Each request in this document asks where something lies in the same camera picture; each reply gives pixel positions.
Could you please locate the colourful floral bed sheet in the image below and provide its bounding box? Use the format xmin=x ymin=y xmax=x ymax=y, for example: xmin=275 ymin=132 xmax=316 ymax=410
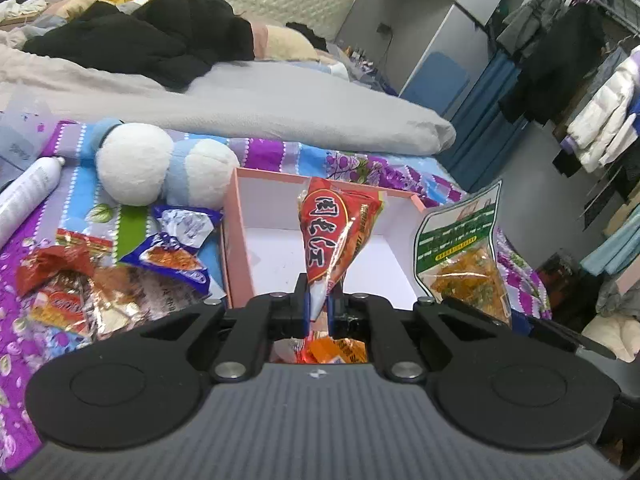
xmin=0 ymin=118 xmax=551 ymax=474

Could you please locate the blue cushion pad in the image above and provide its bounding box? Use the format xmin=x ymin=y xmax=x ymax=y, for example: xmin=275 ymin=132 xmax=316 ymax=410
xmin=400 ymin=52 xmax=470 ymax=116

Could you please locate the white spray can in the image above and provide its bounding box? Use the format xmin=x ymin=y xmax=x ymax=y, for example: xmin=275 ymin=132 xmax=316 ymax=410
xmin=0 ymin=156 xmax=65 ymax=246

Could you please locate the red orange snack packet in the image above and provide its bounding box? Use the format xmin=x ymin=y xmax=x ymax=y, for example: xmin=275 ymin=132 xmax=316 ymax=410
xmin=298 ymin=178 xmax=384 ymax=321

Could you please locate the white blue plush toy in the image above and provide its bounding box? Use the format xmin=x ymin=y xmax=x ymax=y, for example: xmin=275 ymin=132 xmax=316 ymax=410
xmin=91 ymin=118 xmax=240 ymax=209

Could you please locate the clear plastic zip bag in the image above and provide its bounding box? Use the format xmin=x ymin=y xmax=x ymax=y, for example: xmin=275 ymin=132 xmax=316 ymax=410
xmin=0 ymin=84 xmax=58 ymax=188

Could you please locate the brown clear snack packet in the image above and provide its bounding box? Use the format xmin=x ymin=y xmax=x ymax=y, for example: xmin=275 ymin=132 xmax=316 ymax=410
xmin=28 ymin=266 xmax=202 ymax=340

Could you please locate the white wardrobe cabinet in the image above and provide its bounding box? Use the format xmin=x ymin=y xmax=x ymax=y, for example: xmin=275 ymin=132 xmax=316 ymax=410
xmin=335 ymin=0 xmax=500 ymax=93

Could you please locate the blue silver snack packet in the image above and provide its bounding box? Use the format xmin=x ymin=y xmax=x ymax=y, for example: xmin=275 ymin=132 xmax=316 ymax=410
xmin=119 ymin=205 xmax=226 ymax=299

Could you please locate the beige pillow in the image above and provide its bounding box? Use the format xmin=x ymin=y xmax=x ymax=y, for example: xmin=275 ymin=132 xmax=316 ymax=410
xmin=250 ymin=22 xmax=319 ymax=61

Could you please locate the pink cardboard box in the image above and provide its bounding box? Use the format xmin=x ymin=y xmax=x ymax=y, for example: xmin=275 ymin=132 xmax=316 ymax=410
xmin=221 ymin=168 xmax=426 ymax=310

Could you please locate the grey blanket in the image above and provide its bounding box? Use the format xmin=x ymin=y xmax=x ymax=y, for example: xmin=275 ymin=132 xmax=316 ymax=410
xmin=1 ymin=47 xmax=456 ymax=156

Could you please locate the red crumpled snack packet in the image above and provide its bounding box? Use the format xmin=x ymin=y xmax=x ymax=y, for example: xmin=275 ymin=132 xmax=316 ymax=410
xmin=15 ymin=229 xmax=113 ymax=296

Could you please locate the clear brown cracker packet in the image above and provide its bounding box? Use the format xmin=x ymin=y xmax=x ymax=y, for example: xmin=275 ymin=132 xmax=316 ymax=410
xmin=269 ymin=337 xmax=369 ymax=364

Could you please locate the hanging clothes rack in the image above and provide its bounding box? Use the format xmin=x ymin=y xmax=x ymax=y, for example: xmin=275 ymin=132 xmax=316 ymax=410
xmin=497 ymin=0 xmax=639 ymax=223

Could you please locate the black clothing pile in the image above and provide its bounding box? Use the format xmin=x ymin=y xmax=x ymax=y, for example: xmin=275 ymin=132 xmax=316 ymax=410
xmin=24 ymin=0 xmax=255 ymax=91

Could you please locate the green white snack packet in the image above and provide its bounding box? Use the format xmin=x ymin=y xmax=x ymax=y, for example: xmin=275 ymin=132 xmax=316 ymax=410
xmin=412 ymin=181 xmax=511 ymax=325

